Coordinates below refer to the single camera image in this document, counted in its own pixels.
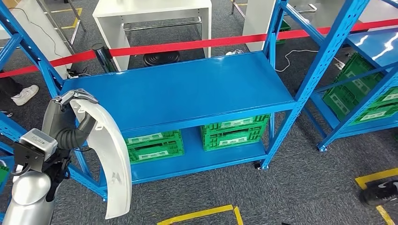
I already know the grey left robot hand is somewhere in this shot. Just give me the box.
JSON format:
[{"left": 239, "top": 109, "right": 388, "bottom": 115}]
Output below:
[{"left": 42, "top": 89, "right": 100, "bottom": 139}]

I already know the white plastic fender part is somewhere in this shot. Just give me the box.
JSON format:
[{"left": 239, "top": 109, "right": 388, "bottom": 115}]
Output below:
[{"left": 69, "top": 98, "right": 133, "bottom": 220}]

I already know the person's leg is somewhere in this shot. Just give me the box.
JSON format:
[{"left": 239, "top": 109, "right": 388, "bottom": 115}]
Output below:
[{"left": 0, "top": 76, "right": 24, "bottom": 98}]

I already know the white panel table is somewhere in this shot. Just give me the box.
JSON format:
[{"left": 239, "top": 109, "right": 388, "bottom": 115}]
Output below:
[
  {"left": 242, "top": 0, "right": 398, "bottom": 52},
  {"left": 92, "top": 0, "right": 213, "bottom": 72},
  {"left": 0, "top": 0, "right": 73, "bottom": 80}
]

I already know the black round stool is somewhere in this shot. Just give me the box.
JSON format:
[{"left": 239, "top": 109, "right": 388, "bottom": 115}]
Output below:
[{"left": 143, "top": 50, "right": 181, "bottom": 68}]

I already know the red barrier belt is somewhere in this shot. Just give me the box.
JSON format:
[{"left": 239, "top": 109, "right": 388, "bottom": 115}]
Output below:
[{"left": 0, "top": 18, "right": 398, "bottom": 79}]

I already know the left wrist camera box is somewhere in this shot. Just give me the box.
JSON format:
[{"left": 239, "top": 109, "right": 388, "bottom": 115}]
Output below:
[{"left": 12, "top": 128, "right": 59, "bottom": 173}]

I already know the black stanchion post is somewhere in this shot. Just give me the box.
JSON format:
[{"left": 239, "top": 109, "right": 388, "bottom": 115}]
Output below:
[{"left": 92, "top": 43, "right": 118, "bottom": 74}]

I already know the chrome table leg frame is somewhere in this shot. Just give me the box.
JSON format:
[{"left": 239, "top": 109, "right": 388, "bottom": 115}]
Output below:
[{"left": 37, "top": 0, "right": 87, "bottom": 55}]

